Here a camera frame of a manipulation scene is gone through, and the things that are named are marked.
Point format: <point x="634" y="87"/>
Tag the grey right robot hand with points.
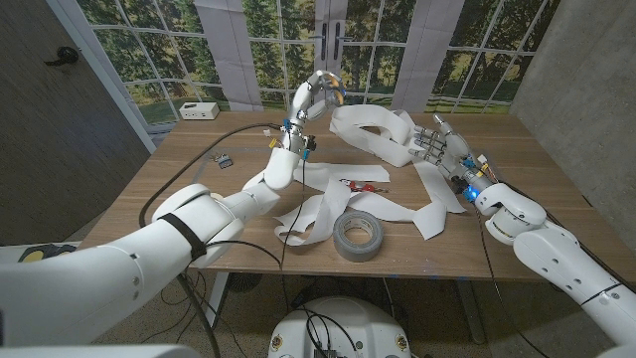
<point x="454" y="149"/>

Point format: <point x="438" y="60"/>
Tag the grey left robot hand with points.
<point x="298" y="107"/>

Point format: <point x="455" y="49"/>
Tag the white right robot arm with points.
<point x="561" y="258"/>

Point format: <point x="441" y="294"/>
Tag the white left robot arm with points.
<point x="149" y="268"/>

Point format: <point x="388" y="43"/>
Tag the long white receipt paper strip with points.
<point x="328" y="199"/>

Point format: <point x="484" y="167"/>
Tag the printed window forest backdrop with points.
<point x="372" y="50"/>

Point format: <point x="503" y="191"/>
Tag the white power box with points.
<point x="199" y="112"/>

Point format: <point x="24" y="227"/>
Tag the grey table leg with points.
<point x="472" y="313"/>

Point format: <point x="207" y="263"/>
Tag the black round floor object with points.
<point x="243" y="281"/>

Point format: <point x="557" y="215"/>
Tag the white robot torso base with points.
<point x="372" y="328"/>

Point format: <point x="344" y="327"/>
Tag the white table leg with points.
<point x="217" y="298"/>

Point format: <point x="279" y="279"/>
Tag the yellow black foot pedal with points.
<point x="59" y="249"/>
<point x="32" y="256"/>

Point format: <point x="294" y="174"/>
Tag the white robot torso edge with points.
<point x="99" y="353"/>

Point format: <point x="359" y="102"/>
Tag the white floor board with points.
<point x="7" y="253"/>

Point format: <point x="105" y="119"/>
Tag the grey duct tape roll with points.
<point x="348" y="248"/>

